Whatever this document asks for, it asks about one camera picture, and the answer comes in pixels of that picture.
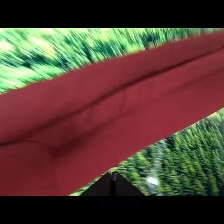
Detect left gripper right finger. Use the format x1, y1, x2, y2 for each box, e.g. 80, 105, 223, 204
112, 171, 144, 197

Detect red T-shirt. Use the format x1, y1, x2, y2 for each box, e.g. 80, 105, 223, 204
0, 29, 224, 197

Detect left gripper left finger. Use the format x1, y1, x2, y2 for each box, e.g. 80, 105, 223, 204
81, 171, 114, 197

